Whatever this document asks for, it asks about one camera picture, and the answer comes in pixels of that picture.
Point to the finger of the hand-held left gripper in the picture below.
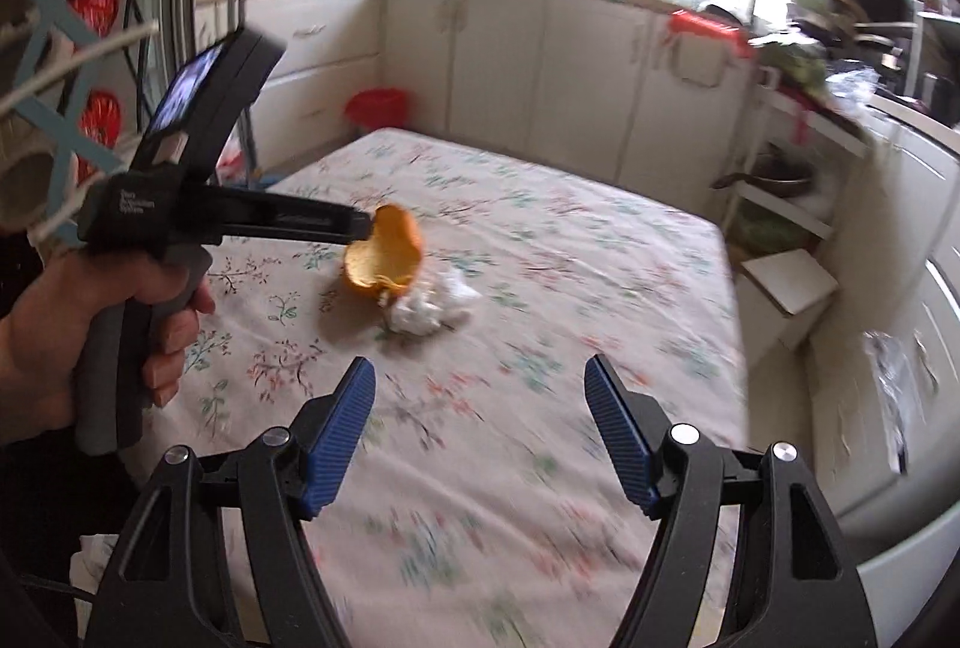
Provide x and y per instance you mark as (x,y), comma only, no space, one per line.
(300,220)

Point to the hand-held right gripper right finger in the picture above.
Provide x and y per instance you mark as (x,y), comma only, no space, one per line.
(619,427)

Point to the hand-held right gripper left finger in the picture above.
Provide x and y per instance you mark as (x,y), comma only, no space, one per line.
(341,423)

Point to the orange peel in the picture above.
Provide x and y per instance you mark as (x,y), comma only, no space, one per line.
(394,250)

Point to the white paper tissue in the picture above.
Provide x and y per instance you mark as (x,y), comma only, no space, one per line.
(420,310)

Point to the person's left hand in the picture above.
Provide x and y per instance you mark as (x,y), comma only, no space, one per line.
(45,355)

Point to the red heart decoration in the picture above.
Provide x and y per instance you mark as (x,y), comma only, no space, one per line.
(101,123)
(94,10)

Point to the red plastic bucket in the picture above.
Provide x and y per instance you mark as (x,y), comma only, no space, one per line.
(377,108)

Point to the floral tablecloth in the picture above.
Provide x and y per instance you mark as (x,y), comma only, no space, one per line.
(525,318)

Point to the white stool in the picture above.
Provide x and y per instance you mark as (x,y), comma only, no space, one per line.
(787,280)

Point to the green vegetables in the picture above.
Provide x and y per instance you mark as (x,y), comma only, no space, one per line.
(772,228)

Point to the clear plastic bag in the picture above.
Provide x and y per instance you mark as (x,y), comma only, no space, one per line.
(892,385)

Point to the dark metal pan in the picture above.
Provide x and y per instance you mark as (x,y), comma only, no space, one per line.
(780,175)

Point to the person's black clothing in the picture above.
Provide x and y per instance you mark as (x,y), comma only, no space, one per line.
(45,505)

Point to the white base cabinets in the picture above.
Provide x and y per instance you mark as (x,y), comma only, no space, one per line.
(577,78)

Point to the white shelf rack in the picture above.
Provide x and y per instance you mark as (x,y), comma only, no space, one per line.
(787,112)

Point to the white drawer cabinet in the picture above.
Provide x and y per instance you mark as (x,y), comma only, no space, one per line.
(900,205)

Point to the red-rimmed hanging bag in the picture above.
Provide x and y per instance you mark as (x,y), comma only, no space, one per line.
(705,27)

